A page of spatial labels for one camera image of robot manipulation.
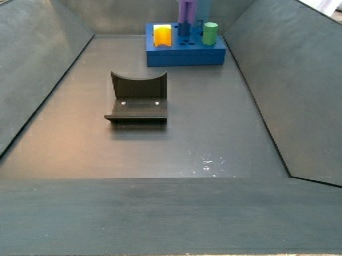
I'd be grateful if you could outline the yellow arch block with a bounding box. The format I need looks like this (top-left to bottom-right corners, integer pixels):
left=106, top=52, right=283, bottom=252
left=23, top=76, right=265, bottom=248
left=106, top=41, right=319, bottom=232
left=153, top=24, right=172, bottom=47

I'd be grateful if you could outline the green cylinder peg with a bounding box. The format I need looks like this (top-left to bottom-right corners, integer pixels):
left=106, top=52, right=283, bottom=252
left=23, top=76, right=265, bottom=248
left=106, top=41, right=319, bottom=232
left=201, top=22, right=218, bottom=45

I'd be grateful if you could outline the blue peg board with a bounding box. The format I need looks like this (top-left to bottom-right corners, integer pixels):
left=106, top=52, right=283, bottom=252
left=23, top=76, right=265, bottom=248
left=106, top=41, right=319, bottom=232
left=145, top=23, right=226, bottom=67

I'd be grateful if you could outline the dark blue cylinder peg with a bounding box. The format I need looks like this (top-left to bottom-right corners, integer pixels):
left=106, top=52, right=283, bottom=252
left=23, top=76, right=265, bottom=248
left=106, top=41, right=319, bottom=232
left=177, top=22, right=190, bottom=37

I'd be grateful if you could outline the black curved stand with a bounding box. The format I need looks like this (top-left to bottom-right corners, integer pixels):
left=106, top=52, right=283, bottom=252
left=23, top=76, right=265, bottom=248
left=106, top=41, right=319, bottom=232
left=104, top=73, right=168, bottom=122

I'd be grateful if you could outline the light blue rectangular peg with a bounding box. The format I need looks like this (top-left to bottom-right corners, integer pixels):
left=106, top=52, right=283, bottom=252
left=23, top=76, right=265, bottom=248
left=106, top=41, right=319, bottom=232
left=194, top=0, right=210, bottom=27

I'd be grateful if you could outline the purple three prong peg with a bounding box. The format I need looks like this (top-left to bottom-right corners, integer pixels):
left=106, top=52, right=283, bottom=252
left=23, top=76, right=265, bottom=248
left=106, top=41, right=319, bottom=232
left=177, top=0, right=197, bottom=24

